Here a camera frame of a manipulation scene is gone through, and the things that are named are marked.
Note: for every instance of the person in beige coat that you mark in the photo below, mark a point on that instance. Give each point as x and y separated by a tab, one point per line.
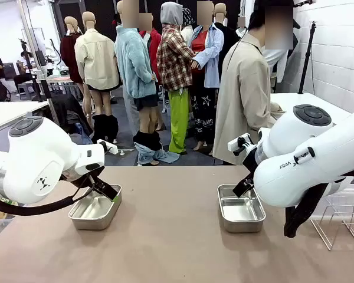
242	103

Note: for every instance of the stainless steel rectangular container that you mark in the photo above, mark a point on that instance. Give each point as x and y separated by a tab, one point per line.
88	221
242	225

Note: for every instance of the black tripod stand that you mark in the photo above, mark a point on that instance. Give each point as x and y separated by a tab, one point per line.
307	59

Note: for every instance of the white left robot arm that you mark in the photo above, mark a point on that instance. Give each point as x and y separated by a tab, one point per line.
32	153

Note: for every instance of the chair with black jacket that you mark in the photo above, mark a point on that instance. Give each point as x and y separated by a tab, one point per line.
68	112

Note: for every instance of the mannequin in red jacket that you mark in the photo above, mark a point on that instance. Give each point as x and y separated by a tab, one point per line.
154	44

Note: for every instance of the mannequin in blue shirt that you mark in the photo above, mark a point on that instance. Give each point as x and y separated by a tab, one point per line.
212	59

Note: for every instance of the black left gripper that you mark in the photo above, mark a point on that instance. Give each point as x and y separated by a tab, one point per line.
98	178

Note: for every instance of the mannequin in light-blue fleece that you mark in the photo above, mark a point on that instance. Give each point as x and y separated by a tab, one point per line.
132	65

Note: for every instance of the mannequin in black garment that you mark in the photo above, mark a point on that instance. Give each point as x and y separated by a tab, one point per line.
224	32

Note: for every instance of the mannequin in maroon garment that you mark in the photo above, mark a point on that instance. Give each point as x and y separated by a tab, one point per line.
69	56

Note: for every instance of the white side table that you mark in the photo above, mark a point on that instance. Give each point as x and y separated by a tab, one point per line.
6	112

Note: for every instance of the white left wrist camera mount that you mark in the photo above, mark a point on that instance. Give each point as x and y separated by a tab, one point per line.
109	147

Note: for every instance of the large white table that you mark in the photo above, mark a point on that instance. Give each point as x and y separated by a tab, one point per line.
298	98

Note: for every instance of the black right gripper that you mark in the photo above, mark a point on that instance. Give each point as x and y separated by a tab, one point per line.
250	165

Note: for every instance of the black camera stand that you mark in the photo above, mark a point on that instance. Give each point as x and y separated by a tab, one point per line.
24	46

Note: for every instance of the silver metal pole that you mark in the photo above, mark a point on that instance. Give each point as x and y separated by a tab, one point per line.
53	113

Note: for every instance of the mannequin in white shirt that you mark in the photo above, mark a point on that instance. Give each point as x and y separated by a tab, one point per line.
275	62

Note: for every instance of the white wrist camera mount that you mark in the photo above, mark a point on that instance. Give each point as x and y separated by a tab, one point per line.
234	144
109	147

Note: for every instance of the mannequin with patterned headscarf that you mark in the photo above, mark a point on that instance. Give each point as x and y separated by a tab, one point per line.
188	17

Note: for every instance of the mannequin in plaid shirt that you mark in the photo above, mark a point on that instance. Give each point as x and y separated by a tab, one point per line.
174	65

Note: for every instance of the mannequin in cream jacket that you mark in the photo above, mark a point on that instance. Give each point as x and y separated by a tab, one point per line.
97	59

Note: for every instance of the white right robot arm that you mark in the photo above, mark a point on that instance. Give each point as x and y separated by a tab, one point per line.
312	165

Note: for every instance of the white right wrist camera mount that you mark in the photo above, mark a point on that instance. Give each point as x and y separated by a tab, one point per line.
234	144

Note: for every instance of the seated person in background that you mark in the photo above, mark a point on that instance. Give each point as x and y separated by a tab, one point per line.
23	79

